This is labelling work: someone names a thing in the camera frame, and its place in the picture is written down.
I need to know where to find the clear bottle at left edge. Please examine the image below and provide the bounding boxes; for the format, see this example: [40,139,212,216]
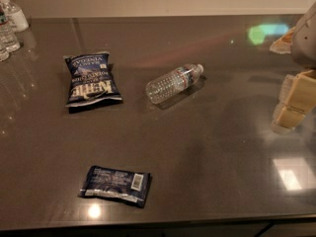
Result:
[0,40,10,61]

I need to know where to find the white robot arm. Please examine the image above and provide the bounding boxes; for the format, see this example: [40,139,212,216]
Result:
[270,2,316,134]

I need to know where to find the white pump sanitizer bottle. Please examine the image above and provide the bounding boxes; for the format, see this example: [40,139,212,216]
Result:
[0,0,29,33]

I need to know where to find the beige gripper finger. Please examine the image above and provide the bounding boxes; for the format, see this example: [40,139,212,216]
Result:
[271,103,305,134]
[279,70,316,115]

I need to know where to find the dark blue snack packet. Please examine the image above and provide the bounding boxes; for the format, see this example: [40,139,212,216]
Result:
[78,166,151,208]

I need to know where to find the orange white snack packet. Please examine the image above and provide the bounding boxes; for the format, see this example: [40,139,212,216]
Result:
[270,28,295,54]

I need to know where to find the clear water bottle red label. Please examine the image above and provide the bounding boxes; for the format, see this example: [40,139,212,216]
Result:
[0,7,21,52]

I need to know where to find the blue kettle chips bag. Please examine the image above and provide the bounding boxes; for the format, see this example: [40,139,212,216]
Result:
[64,51,122,108]

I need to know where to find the clear plastic water bottle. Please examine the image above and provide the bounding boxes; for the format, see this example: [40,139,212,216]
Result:
[145,64,203,105]

